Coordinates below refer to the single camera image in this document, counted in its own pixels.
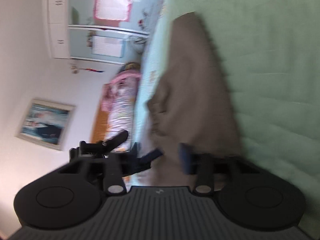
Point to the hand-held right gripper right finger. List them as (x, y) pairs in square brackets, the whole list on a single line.
[(185, 157)]

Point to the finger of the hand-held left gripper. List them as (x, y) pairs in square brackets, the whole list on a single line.
[(117, 138), (151, 156)]

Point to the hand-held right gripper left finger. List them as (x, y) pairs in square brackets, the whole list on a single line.
[(113, 172)]

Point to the grey pants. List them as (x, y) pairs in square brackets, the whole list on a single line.
[(195, 92)]

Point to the pink floral long pillow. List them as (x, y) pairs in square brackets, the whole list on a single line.
[(122, 120)]

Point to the wooden headboard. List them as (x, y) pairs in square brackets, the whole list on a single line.
[(100, 125)]

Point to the pink knitted blanket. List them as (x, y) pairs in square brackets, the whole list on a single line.
[(125, 80)]

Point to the striped blue yellow cushion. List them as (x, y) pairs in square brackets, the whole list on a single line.
[(131, 66)]

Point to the red hanging ornament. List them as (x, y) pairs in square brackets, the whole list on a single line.
[(90, 70)]

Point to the blue-bordered paper sheet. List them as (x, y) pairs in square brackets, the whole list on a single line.
[(107, 46)]

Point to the green quilted bee bedspread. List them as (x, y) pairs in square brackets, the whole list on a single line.
[(275, 80)]

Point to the pink-bordered paper sheet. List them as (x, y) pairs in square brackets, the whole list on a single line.
[(112, 8)]

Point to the light blue sliding wardrobe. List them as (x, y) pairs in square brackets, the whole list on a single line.
[(82, 12)]

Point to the white overhead cabinet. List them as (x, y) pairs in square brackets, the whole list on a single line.
[(57, 17)]

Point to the framed wall picture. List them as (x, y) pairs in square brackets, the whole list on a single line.
[(45, 123)]

